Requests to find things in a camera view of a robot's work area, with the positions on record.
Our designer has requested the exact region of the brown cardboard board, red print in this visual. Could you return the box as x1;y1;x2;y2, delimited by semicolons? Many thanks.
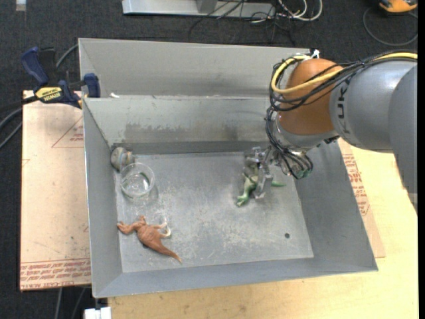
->
19;89;386;292

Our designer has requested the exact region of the orange-brown toy dinosaur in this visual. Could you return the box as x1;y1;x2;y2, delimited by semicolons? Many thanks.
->
116;215;183;264

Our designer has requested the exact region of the clear glass cup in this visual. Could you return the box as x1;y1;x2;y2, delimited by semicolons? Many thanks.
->
119;161;157;199

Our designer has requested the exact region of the green toy dinosaur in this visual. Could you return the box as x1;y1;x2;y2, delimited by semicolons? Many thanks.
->
236;159;287;208

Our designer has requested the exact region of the grey metal bin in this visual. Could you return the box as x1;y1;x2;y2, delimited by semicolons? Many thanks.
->
78;37;379;299

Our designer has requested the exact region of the grey round ball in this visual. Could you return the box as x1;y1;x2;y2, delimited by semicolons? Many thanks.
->
110;146;135;173

